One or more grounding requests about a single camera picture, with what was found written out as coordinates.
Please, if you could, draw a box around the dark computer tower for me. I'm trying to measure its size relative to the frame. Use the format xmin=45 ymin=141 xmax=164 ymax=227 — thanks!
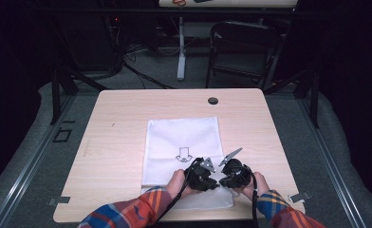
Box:
xmin=100 ymin=12 xmax=125 ymax=72

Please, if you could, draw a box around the black metal frame stand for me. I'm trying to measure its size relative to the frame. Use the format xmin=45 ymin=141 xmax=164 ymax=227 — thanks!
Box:
xmin=262 ymin=66 xmax=321 ymax=129
xmin=49 ymin=66 xmax=110 ymax=126

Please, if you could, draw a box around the hand-held gripper black cable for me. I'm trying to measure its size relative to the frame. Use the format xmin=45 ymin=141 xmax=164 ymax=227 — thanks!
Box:
xmin=152 ymin=157 xmax=204 ymax=228
xmin=242 ymin=163 xmax=260 ymax=228

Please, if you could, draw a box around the aluminium floor rail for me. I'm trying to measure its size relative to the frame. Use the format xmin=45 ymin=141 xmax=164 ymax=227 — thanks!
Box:
xmin=0 ymin=94 xmax=78 ymax=228
xmin=296 ymin=94 xmax=369 ymax=228

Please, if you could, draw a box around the right hand-held gripper black cable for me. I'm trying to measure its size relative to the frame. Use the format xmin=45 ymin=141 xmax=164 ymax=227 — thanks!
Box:
xmin=242 ymin=163 xmax=260 ymax=228

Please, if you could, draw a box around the white desk leg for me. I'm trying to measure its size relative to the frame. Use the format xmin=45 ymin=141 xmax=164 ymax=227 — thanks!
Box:
xmin=176 ymin=16 xmax=188 ymax=82

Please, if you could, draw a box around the person's left hand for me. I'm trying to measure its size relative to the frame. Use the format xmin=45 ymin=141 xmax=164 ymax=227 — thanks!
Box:
xmin=164 ymin=169 xmax=201 ymax=200

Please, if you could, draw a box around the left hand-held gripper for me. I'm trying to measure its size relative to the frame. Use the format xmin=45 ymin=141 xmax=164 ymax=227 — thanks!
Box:
xmin=184 ymin=157 xmax=221 ymax=193

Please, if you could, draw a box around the black floor cable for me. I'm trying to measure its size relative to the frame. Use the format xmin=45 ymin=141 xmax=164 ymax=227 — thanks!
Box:
xmin=121 ymin=44 xmax=177 ymax=90

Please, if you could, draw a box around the person's right hand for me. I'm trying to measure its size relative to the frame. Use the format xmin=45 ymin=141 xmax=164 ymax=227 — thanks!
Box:
xmin=233 ymin=171 xmax=270 ymax=201

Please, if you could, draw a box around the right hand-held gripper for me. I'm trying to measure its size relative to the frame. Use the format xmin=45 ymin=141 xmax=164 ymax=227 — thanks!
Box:
xmin=217 ymin=146 xmax=255 ymax=189

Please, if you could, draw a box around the left hand-held gripper black cable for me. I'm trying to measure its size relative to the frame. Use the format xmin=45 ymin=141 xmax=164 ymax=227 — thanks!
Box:
xmin=152 ymin=157 xmax=204 ymax=228

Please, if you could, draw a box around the white cloth with arrow print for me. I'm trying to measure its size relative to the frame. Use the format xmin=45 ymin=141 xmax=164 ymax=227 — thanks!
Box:
xmin=140 ymin=116 xmax=239 ymax=211

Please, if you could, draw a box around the black folding chair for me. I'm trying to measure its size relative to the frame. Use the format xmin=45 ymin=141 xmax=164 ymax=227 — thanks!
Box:
xmin=205 ymin=20 xmax=284 ymax=91

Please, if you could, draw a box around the grey metal table bracket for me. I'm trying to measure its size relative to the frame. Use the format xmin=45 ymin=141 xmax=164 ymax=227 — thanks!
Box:
xmin=46 ymin=196 xmax=72 ymax=207
xmin=288 ymin=190 xmax=312 ymax=204

